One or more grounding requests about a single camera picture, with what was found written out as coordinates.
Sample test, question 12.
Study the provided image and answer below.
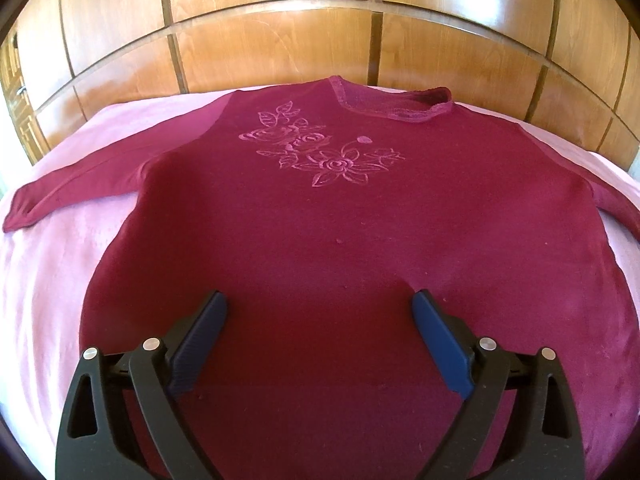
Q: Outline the wooden wardrobe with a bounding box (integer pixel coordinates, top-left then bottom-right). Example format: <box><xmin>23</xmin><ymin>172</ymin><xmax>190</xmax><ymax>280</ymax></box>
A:
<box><xmin>1</xmin><ymin>0</ymin><xmax>639</xmax><ymax>168</ymax></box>

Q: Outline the wooden door with handle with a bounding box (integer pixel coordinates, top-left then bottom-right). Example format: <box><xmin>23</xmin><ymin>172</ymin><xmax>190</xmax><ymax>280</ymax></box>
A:
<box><xmin>1</xmin><ymin>27</ymin><xmax>50</xmax><ymax>165</ymax></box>

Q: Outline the dark red sweater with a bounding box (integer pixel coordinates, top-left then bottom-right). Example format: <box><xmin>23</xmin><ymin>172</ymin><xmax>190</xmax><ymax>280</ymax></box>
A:
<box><xmin>3</xmin><ymin>77</ymin><xmax>639</xmax><ymax>479</ymax></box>

